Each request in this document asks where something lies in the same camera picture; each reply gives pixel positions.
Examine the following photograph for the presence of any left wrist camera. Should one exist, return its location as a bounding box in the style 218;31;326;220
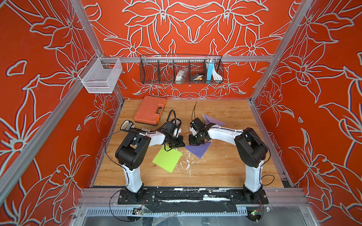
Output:
170;127;182;138

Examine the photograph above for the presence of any clear plastic wall bin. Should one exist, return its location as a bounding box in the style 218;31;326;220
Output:
79;58;123;94

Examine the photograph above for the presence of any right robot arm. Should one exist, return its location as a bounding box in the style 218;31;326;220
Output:
189;123;268;204

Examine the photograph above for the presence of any silver packet in basket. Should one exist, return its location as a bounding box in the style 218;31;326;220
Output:
175;68;188;84

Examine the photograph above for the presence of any lime green square paper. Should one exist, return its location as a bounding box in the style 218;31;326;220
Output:
152;145;182;173

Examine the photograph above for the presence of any dark purple square paper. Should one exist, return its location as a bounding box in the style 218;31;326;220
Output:
185;142;212;159

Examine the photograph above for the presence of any orange plastic tool case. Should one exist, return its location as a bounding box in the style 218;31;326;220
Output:
133;96;166;126

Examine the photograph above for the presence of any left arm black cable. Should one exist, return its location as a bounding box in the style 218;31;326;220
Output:
158;109;182;131

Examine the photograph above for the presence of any black item in basket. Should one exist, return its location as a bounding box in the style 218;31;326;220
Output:
190;73;204;82

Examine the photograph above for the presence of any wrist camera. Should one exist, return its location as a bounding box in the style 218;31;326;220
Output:
170;127;182;138
190;118;206;136

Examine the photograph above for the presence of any light blue box in basket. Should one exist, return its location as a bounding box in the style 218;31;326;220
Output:
206;61;215;84

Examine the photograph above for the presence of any black wire wall basket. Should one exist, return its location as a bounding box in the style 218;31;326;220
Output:
140;54;224;85

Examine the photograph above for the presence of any white slotted cable duct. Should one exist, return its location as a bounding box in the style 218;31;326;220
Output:
85;206;248;217

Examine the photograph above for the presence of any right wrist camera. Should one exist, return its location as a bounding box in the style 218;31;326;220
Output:
190;118;206;136

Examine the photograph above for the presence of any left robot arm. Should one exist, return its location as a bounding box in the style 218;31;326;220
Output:
115;130;185;203

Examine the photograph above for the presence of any light lavender square paper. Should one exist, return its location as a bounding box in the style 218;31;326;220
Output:
202;114;225;126

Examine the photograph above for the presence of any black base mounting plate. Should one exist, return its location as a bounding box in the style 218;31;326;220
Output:
117;186;269;205

